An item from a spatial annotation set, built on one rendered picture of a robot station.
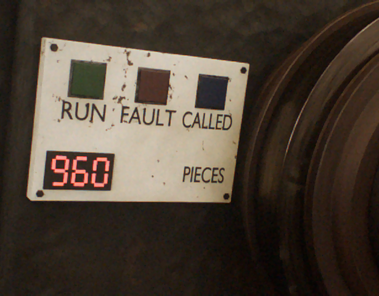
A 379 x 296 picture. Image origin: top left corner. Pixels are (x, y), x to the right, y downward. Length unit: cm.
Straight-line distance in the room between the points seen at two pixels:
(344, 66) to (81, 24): 30
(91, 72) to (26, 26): 9
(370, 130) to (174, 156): 23
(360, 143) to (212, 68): 20
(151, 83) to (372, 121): 25
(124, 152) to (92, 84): 9
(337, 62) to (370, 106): 6
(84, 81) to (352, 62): 30
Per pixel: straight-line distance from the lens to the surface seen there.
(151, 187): 82
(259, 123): 80
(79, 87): 76
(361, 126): 77
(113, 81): 78
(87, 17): 79
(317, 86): 75
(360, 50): 79
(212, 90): 83
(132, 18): 81
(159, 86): 80
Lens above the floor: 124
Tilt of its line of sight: 8 degrees down
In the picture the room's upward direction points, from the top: 7 degrees clockwise
